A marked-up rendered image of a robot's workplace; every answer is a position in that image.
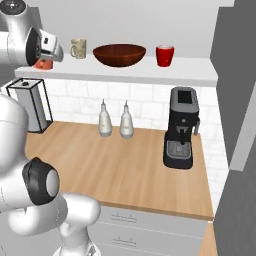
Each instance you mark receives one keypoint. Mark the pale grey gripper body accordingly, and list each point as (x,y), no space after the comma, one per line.
(53,55)

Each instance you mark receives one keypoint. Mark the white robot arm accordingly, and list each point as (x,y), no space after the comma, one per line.
(10,133)

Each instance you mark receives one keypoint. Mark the white open cabinet shelf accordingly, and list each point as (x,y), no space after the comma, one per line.
(140,73)

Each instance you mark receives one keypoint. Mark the grey open cabinet door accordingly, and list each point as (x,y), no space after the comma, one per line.
(233,66)

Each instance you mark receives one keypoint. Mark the grey tall cabinet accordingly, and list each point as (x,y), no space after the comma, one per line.
(236,213)

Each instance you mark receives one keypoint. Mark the orange-red small bowl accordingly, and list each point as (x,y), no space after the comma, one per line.
(44,65)

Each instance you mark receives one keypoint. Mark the beige patterned mug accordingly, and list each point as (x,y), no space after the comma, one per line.
(79,48)

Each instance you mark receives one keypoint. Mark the brown wooden bowl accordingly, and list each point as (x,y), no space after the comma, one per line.
(119,56)

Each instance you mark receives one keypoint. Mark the white bottle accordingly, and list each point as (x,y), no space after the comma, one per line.
(127,123)
(105,121)

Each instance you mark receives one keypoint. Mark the red cup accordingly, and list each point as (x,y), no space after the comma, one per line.
(164,56)

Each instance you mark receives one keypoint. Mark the black coffee machine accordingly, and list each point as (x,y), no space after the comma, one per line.
(181,133)

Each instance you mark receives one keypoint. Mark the grey drawer front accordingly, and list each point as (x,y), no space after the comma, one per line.
(160,245)
(166,225)

